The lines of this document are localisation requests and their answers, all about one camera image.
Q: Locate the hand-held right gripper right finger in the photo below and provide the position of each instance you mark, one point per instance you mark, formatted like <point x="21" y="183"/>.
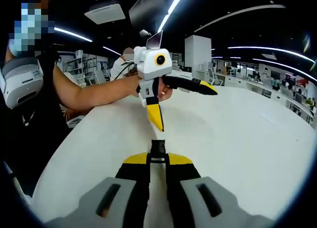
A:
<point x="183" y="178"/>

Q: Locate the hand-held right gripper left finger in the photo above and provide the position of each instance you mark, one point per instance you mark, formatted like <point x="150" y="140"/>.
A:
<point x="131" y="178"/>

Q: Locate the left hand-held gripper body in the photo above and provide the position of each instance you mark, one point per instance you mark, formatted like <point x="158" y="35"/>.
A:
<point x="151" y="64"/>

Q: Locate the black plastic buckle socket part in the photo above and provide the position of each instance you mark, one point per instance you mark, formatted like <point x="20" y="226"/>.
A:
<point x="158" y="146"/>

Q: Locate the person's left hand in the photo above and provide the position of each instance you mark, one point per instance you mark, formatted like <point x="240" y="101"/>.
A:
<point x="166" y="93"/>

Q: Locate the silver laptop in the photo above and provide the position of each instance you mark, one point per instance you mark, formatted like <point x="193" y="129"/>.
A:
<point x="154" y="40"/>

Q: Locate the white office chair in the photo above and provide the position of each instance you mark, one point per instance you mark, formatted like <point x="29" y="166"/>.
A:
<point x="217" y="77"/>

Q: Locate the round grey ceiling fixture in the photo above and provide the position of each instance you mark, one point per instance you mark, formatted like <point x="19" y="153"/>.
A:
<point x="145" y="33"/>

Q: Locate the dark hanging panel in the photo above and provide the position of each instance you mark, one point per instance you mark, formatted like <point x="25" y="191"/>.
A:
<point x="143" y="8"/>

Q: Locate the long ceiling light strip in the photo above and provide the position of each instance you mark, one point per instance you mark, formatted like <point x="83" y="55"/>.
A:
<point x="173" y="5"/>
<point x="272" y="49"/>

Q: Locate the white shelf rack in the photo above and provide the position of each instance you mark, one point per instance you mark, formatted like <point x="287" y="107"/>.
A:
<point x="84" y="64"/>

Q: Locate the white ceiling air conditioner unit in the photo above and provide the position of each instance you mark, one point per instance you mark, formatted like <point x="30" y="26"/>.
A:
<point x="104" y="14"/>

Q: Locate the row of white office desks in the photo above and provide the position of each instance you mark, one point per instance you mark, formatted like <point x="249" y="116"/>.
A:
<point x="260" y="89"/>

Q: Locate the ceiling air vent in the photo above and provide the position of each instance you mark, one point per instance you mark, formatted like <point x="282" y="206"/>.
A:
<point x="269" y="56"/>

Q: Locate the dark computer monitor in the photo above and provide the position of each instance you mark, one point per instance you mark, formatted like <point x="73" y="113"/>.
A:
<point x="290" y="77"/>

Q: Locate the person's torso in black shirt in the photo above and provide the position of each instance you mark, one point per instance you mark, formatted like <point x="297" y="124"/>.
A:
<point x="32" y="139"/>

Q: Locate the white chest-worn device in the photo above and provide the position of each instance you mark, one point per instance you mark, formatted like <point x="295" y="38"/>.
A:
<point x="22" y="82"/>

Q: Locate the red wall sign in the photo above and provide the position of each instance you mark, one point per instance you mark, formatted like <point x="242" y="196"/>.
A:
<point x="302" y="81"/>

